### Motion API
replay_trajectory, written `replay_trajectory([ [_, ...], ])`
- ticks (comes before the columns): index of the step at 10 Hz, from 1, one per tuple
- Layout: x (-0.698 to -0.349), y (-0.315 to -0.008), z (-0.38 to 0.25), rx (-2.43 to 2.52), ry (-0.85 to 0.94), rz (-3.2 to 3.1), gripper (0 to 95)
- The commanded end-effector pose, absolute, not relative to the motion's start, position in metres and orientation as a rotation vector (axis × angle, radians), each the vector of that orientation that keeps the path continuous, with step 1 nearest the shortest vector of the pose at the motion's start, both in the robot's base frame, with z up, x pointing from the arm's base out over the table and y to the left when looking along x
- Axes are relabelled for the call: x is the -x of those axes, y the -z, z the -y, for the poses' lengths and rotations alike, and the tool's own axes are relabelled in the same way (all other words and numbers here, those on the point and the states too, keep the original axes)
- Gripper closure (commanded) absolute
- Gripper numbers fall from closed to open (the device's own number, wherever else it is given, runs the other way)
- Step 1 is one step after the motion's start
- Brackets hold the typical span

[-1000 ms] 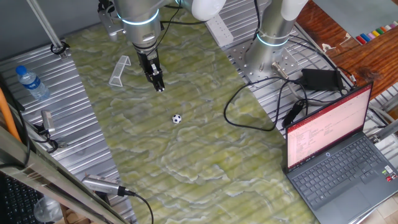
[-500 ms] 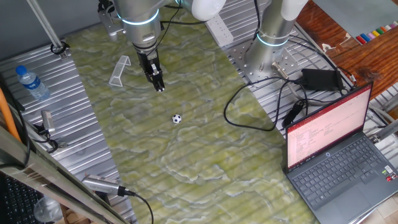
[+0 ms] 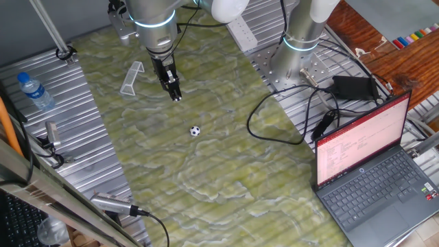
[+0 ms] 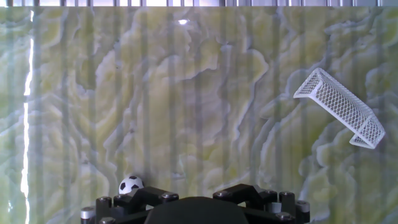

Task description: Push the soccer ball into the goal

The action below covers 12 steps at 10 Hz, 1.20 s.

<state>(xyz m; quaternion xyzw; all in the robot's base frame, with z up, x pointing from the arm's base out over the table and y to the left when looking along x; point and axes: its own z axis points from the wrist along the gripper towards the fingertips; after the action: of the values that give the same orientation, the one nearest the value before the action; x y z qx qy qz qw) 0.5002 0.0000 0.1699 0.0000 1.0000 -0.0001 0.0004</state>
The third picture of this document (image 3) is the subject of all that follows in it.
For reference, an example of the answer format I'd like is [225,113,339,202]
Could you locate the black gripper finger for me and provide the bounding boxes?
[169,75,183,103]
[161,78,174,101]

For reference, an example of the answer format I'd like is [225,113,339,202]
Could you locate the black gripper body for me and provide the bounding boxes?
[150,53,178,89]

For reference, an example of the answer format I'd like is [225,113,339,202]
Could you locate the white mesh toy goal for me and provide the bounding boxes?
[119,60,145,97]

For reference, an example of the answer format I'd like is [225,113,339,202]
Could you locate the white power strip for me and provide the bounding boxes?
[226,15,259,53]

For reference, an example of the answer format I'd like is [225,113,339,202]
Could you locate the green marble pattern mat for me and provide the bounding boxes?
[71,6,354,247]

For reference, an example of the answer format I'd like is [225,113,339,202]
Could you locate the aluminium pole with clamp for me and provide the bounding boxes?
[29,0,77,66]

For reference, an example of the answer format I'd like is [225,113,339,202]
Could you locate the clear water bottle blue cap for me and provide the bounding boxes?
[16,71,56,111]

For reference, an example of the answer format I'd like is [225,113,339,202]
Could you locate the metal cylinder connector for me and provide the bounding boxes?
[298,67,320,89]

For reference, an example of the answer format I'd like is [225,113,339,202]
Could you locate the black plug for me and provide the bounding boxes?
[310,111,335,141]

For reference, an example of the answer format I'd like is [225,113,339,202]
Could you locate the orange pole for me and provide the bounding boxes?
[0,97,24,158]

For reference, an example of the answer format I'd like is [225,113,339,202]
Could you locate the brown cardboard box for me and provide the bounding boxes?
[64,226,104,247]

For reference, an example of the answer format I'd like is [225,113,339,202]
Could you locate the black power adapter brick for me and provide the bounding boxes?
[331,75,381,102]

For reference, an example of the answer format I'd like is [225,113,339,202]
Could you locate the clear plastic container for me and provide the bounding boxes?
[36,215,71,246]

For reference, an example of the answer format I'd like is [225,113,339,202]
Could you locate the black keyboard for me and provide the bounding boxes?
[0,191,52,247]

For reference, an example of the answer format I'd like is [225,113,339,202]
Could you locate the grey laptop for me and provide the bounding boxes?
[313,89,439,247]

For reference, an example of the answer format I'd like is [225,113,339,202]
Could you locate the brown wooden desk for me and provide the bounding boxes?
[325,0,439,110]

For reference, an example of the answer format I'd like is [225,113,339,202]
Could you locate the grey board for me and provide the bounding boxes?
[344,0,439,42]

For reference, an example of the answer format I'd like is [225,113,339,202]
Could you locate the grey metal bar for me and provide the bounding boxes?
[407,131,439,157]

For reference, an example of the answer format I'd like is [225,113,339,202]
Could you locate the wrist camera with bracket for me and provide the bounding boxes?
[108,1,138,47]

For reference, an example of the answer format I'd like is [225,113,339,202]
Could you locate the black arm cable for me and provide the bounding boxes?
[159,0,229,64]

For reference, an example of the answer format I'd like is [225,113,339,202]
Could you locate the long looped black cable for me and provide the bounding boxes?
[246,84,342,145]

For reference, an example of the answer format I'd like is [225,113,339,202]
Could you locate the silver perforated base plate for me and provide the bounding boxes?
[252,44,335,93]

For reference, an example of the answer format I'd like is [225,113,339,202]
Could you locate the silver depth camera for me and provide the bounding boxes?
[89,191,140,217]
[45,121,62,148]

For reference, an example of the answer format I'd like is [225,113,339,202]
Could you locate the black camera cable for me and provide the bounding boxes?
[132,205,171,247]

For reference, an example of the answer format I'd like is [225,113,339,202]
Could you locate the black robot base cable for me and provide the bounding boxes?
[278,0,289,45]

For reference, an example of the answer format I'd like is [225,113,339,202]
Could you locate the black silver camera stand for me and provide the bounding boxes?
[34,136,75,169]

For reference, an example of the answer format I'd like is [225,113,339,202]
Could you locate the metal frame beam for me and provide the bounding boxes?
[0,139,145,247]

